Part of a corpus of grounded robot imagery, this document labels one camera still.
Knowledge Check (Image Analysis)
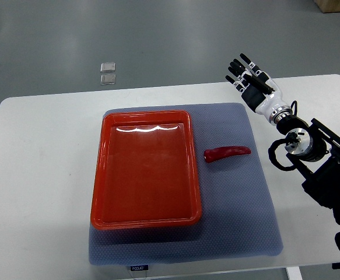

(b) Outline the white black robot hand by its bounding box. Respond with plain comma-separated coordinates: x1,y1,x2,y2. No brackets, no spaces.
226,53,293,125

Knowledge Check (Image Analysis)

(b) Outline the red chili pepper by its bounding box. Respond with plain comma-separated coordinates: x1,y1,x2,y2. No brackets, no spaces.
204,146,251,163

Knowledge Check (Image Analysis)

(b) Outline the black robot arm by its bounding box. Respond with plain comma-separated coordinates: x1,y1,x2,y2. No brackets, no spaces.
268,101,340,225

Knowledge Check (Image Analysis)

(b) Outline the red plastic tray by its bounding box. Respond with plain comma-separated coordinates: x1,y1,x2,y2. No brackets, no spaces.
90,110,202,230

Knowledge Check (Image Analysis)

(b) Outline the cardboard box corner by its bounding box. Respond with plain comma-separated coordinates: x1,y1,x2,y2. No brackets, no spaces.
314,0,340,13

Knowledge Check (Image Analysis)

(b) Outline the blue-grey foam mat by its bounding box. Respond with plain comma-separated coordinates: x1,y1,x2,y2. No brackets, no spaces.
89,103,283,266

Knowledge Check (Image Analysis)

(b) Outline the upper metal floor plate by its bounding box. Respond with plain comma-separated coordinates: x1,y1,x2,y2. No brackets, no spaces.
100,62,115,73

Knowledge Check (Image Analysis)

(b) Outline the white table leg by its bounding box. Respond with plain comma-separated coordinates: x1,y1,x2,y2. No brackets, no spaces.
286,266,303,280

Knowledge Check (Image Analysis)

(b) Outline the black mat label tag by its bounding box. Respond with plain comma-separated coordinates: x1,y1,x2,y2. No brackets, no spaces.
130,265,149,272

